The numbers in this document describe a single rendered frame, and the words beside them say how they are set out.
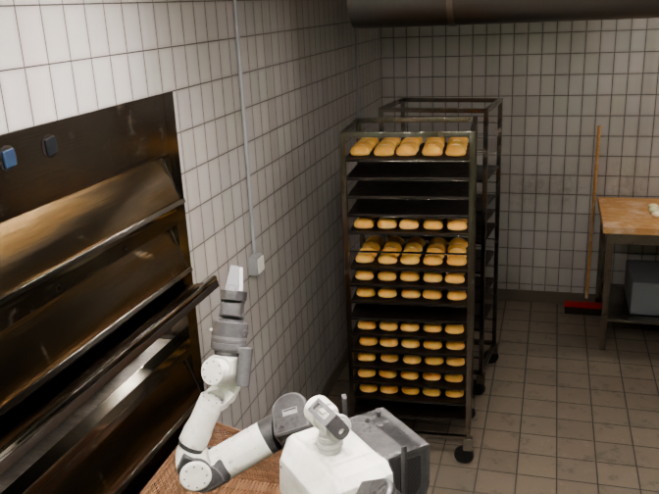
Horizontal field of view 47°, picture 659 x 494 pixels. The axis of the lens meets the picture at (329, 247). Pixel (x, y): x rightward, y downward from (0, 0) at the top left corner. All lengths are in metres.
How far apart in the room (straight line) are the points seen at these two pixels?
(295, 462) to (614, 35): 4.62
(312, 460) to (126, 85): 1.34
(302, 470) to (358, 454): 0.13
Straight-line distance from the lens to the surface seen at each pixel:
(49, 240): 2.17
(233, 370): 1.88
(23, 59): 2.11
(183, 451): 1.95
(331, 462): 1.74
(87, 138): 2.32
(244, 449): 1.95
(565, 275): 6.24
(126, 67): 2.51
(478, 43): 5.90
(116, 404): 2.55
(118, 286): 2.48
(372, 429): 1.85
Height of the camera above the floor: 2.37
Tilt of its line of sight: 18 degrees down
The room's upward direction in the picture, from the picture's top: 3 degrees counter-clockwise
